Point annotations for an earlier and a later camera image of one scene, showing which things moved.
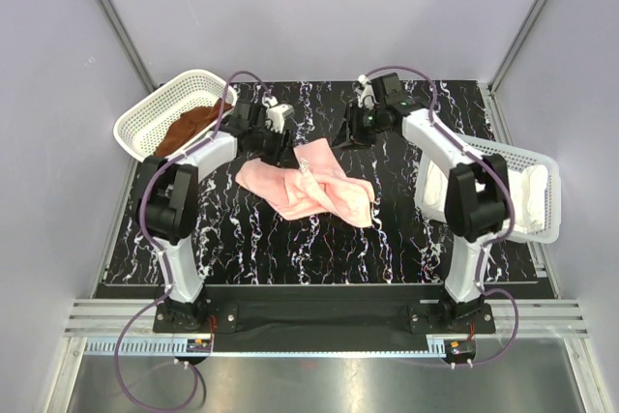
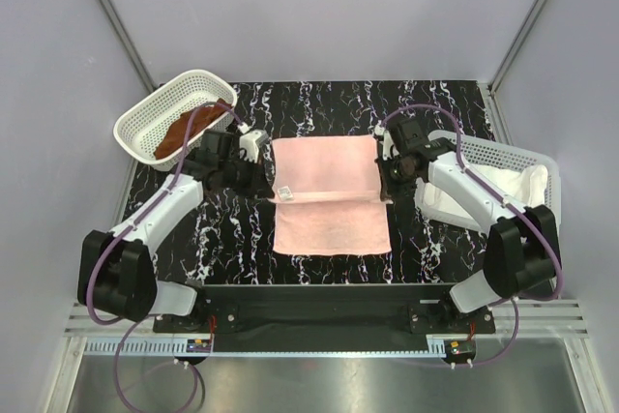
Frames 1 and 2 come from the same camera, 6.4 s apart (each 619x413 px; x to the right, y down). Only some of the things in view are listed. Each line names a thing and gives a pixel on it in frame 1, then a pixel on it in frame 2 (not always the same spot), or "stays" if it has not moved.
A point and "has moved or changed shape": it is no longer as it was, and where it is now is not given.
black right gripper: (350, 136) -> (386, 184)
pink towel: (317, 186) has moved or changed shape
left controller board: (199, 345) stays
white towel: (528, 185) stays
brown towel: (189, 123) stays
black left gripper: (281, 155) -> (258, 186)
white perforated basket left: (175, 117) stays
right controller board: (459, 351) stays
